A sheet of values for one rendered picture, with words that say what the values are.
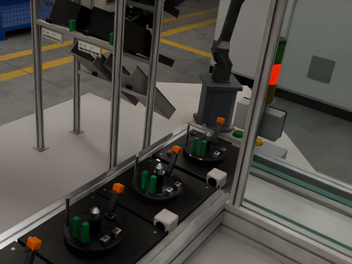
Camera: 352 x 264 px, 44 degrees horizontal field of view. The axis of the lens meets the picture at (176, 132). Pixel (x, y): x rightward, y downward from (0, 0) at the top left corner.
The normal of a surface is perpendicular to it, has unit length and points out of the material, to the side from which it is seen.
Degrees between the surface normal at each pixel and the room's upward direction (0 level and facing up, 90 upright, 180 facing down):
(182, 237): 0
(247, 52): 90
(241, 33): 90
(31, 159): 0
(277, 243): 90
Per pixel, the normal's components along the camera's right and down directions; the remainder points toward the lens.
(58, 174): 0.11, -0.88
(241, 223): -0.56, 0.33
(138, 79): 0.71, 0.40
